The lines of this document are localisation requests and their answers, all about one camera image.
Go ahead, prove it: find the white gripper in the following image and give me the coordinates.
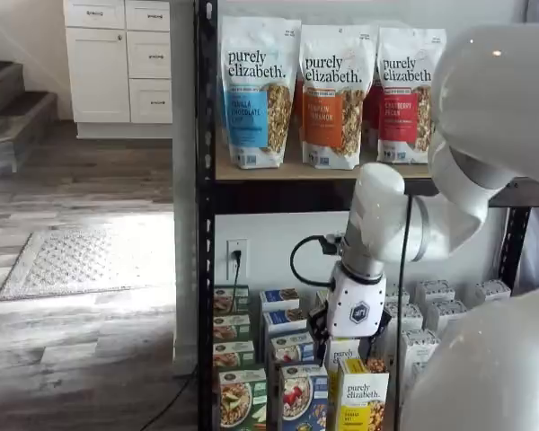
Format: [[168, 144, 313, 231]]
[[307, 263, 393, 365]]

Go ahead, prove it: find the blue white flax oatmeal box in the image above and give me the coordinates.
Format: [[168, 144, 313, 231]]
[[267, 330, 318, 374], [278, 361, 331, 431]]

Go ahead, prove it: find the blue purely elizabeth box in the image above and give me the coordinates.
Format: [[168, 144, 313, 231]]
[[262, 308, 309, 336], [259, 288, 302, 313]]

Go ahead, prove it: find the green Nature's Path oatmeal box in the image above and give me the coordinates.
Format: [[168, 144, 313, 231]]
[[213, 313, 252, 343], [218, 365, 269, 431], [213, 285, 251, 316], [213, 339, 257, 371]]

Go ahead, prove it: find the brown wooden shelf board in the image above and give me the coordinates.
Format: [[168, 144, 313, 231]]
[[215, 147, 437, 181]]

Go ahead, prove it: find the black metal shelf rack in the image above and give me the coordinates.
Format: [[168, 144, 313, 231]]
[[193, 0, 534, 431]]

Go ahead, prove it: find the white patterned-top carton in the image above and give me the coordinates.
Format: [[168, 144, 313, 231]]
[[393, 330, 442, 397], [384, 303, 425, 343], [384, 286, 411, 312], [464, 279, 512, 307], [407, 361, 427, 388], [414, 279, 456, 307], [424, 299, 471, 336]]

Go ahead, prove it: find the orange purely elizabeth granola bag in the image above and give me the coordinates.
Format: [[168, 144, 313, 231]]
[[291, 80, 305, 153], [299, 24, 376, 171]]

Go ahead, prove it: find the red purely elizabeth granola bag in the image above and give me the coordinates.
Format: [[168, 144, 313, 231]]
[[376, 26, 448, 165]]

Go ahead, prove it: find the blue purely elizabeth granola bag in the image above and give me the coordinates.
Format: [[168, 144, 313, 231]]
[[218, 15, 303, 171]]

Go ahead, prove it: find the grey patterned rug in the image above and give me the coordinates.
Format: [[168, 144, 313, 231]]
[[0, 218, 176, 303]]

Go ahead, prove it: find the white drawer cabinet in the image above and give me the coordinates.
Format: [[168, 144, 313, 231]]
[[62, 0, 174, 140]]

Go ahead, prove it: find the grey wooden staircase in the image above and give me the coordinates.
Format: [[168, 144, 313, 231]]
[[0, 31, 59, 183]]

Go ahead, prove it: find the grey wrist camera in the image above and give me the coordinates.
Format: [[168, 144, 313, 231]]
[[318, 232, 346, 259]]

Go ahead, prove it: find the black looped wrist cable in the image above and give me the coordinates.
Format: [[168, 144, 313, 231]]
[[289, 235, 342, 290]]

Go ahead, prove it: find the long black hanging cable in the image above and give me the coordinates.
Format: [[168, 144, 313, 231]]
[[393, 192, 416, 397]]

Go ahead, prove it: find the white wall outlet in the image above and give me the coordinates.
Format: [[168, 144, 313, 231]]
[[226, 239, 249, 280]]

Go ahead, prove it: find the black power plug cord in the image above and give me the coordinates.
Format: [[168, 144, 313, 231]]
[[231, 249, 244, 315]]

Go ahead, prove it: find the black floor cable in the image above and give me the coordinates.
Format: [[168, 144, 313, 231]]
[[132, 375, 195, 431]]

